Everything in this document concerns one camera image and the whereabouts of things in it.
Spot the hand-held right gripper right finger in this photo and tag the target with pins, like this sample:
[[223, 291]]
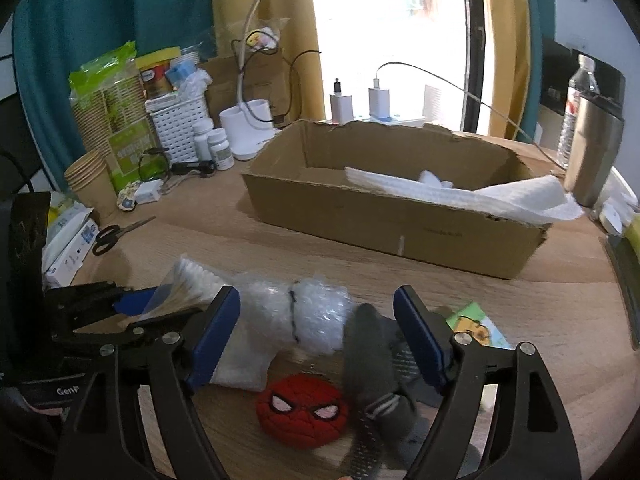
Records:
[[420, 340]]

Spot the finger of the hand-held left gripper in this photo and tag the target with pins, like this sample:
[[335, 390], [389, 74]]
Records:
[[150, 322], [135, 302]]

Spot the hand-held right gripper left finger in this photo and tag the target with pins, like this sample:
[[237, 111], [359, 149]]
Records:
[[216, 332]]

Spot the grey sock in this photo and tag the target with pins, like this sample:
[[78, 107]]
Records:
[[367, 355]]

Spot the clear bag of cotton swabs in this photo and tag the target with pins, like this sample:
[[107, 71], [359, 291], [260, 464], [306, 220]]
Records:
[[192, 280]]

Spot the white bubble wrap bundle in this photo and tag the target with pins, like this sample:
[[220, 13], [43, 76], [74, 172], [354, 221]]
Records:
[[300, 310]]

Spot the brown cardboard box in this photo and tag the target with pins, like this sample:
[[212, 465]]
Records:
[[390, 230]]

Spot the red spider mask plush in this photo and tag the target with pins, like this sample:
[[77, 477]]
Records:
[[300, 410]]

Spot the green picture card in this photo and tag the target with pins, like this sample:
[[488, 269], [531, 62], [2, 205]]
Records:
[[477, 327]]

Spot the white cardboard carton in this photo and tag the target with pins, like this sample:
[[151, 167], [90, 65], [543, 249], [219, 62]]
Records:
[[67, 255]]

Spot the small white adapter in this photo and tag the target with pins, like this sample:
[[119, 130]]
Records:
[[148, 192]]

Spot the stack of brown paper cups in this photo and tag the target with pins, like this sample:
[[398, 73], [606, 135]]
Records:
[[90, 185]]

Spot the green lens glasses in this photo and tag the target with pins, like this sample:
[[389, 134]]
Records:
[[152, 165]]

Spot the white paper towel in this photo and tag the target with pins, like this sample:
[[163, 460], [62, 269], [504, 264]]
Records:
[[500, 197]]

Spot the white pill bottle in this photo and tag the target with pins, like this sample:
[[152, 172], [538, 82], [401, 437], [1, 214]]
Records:
[[202, 140], [221, 150]]

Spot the white woven plastic basket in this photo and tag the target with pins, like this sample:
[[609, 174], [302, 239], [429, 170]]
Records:
[[177, 127]]

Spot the green packet of paper cups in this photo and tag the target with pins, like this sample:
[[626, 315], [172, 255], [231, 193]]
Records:
[[115, 110]]

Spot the white desk lamp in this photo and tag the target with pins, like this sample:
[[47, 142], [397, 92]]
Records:
[[240, 135]]

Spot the white power strip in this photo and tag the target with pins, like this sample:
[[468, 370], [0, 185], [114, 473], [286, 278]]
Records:
[[405, 121]]

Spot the yellow lid can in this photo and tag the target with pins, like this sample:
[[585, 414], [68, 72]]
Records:
[[157, 77]]

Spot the white charger plug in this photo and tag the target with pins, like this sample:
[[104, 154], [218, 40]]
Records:
[[341, 105], [379, 102]]

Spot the brown paper bag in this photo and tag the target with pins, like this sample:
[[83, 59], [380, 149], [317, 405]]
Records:
[[265, 90]]

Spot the steel tumbler black lid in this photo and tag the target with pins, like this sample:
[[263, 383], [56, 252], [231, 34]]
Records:
[[592, 155]]

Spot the teal curtain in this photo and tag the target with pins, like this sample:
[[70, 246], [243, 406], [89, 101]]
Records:
[[537, 0], [100, 15]]

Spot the clear plastic water bottle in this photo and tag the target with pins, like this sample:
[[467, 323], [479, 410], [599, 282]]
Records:
[[582, 80]]

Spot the yellow curtain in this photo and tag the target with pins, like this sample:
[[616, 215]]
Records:
[[295, 25], [505, 35]]

